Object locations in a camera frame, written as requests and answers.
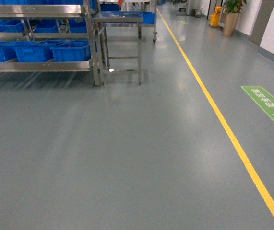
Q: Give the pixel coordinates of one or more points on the empty blue plastic bin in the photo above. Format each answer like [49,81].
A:
[36,52]

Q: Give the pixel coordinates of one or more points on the stainless steel flow rack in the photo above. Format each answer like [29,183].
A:
[32,21]

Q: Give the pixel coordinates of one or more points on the yellow mop bucket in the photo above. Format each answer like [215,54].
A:
[214,18]

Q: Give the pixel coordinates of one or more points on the stainless steel side table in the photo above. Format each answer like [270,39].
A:
[117,19]

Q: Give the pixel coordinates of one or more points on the blue bin with red wrap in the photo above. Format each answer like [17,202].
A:
[72,51]

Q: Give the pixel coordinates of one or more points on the potted green plant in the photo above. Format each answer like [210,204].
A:
[232,9]

